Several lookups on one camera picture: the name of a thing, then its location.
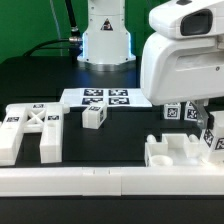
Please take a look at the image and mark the white tag sheet plate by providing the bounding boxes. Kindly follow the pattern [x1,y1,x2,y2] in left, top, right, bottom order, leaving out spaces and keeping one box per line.
[60,88,152,107]

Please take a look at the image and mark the white front rail barrier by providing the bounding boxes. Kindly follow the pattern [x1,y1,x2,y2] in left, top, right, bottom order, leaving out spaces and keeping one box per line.
[0,166,224,197]

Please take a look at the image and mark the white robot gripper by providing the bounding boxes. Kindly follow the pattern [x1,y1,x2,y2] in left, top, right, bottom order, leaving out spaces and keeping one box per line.
[140,0,224,105]

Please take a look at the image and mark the white chair back frame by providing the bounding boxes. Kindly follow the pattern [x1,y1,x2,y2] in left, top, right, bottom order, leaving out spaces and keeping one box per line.
[0,102,70,166]

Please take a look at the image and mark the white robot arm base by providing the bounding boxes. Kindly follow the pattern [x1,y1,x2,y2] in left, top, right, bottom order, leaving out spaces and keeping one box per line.
[77,0,136,71]

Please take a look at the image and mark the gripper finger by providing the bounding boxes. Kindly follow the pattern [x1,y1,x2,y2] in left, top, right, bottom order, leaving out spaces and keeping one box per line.
[193,99,209,129]

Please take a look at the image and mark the white tagged cube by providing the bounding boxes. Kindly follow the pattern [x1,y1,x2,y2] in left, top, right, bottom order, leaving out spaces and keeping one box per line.
[184,101,197,121]
[164,103,181,120]

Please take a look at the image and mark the black cable with connector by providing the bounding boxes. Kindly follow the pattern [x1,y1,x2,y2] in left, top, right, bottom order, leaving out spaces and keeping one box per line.
[22,0,83,58]

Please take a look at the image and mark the white chair seat block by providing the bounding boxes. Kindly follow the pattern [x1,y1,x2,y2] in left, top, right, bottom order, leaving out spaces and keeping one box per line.
[144,133,207,167]

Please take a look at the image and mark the white tagged cube right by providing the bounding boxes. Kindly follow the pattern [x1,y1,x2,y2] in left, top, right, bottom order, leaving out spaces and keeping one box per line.
[184,101,197,121]

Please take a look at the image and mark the white tagged cube left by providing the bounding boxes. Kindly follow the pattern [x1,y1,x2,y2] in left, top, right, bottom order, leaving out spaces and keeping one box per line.
[164,103,181,120]

